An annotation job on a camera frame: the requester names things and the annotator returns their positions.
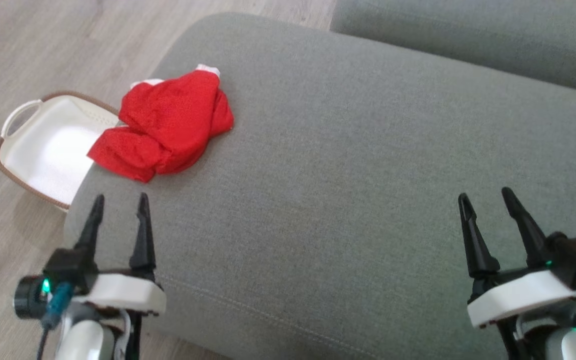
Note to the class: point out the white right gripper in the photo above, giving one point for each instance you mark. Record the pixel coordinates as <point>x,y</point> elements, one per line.
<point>523,297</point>

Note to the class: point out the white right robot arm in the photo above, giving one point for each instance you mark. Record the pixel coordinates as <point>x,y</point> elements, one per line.
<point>568,345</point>

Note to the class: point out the red garment with white trim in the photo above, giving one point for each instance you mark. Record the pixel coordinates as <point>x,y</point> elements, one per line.
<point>168,125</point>

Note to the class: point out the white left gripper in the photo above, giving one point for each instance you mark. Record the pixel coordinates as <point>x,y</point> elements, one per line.
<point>123,295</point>

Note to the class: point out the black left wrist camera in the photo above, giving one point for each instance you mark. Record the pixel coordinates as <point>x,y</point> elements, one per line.
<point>63,270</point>

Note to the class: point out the white laundry basket brown rim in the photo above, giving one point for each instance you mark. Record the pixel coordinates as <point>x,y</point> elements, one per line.
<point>48,150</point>

